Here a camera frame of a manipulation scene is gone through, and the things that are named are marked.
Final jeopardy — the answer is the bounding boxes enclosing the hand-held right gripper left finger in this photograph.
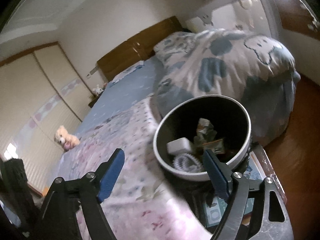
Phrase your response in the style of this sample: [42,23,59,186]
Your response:
[37,148,125,240]

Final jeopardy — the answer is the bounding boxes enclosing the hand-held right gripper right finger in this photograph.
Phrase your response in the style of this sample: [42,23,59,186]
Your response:
[202,149,288,240]

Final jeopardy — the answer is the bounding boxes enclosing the green drink pouch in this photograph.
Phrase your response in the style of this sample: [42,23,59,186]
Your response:
[194,117,217,153]

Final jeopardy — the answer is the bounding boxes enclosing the white red box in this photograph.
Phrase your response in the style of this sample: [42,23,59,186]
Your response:
[166,137,195,155]

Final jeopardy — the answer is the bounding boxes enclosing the white bin with black inside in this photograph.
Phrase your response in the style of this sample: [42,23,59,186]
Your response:
[152,94,252,182]

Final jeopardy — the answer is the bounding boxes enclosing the pink floral blanket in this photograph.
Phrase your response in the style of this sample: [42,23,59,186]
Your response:
[40,97,213,240]

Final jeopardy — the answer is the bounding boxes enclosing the cream teddy bear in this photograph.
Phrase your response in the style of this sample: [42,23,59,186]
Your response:
[54,126,81,152]

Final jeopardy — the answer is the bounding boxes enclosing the blue dotted bed sheet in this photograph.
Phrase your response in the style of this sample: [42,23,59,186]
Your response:
[80,56,165,135]

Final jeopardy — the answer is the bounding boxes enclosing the cream sliding door wardrobe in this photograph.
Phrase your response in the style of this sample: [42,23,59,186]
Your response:
[0,41,94,195]

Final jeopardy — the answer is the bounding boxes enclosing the blue printed pillow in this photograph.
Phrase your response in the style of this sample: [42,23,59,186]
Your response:
[110,64,145,82]

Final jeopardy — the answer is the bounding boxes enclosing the grey blue patterned duvet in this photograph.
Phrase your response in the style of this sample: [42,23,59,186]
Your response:
[152,27,302,148]

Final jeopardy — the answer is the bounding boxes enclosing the brown wooden headboard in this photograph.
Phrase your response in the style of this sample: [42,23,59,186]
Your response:
[96,16,184,82]

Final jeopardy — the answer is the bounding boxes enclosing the white mesh bed guard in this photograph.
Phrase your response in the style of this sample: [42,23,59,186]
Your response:
[186,0,282,40]

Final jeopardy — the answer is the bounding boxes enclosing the brown wooden cabinet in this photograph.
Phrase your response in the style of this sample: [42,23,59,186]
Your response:
[275,0,320,40]

